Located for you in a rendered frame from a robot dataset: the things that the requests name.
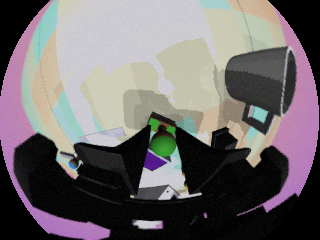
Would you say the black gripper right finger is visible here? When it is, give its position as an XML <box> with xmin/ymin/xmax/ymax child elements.
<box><xmin>175</xmin><ymin>127</ymin><xmax>252</xmax><ymax>195</ymax></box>

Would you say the dark grey mug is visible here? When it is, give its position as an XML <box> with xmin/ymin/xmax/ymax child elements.
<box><xmin>224</xmin><ymin>45</ymin><xmax>297</xmax><ymax>136</ymax></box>

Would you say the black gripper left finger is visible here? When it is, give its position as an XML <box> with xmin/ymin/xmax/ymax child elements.
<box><xmin>73</xmin><ymin>124</ymin><xmax>151</xmax><ymax>196</ymax></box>

